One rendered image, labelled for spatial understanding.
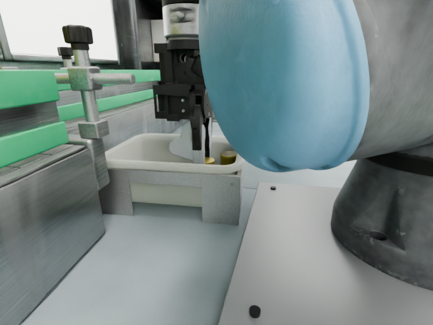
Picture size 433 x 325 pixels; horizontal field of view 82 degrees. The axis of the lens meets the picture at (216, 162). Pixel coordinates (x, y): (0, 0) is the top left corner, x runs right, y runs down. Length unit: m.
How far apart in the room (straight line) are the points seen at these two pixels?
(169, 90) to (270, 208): 0.23
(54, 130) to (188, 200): 0.19
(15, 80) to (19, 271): 0.17
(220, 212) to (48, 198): 0.21
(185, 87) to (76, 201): 0.21
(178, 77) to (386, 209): 0.32
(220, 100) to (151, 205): 0.27
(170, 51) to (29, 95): 0.20
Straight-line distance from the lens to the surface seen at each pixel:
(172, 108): 0.41
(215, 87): 0.16
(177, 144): 0.42
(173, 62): 0.42
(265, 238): 0.28
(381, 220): 0.27
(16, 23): 0.69
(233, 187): 0.35
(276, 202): 0.35
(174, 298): 0.29
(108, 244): 0.37
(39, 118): 0.31
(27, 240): 0.29
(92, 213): 0.36
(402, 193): 0.25
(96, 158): 0.35
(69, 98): 0.50
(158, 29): 1.34
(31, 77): 0.31
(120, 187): 0.41
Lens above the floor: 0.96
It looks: 20 degrees down
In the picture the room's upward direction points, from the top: straight up
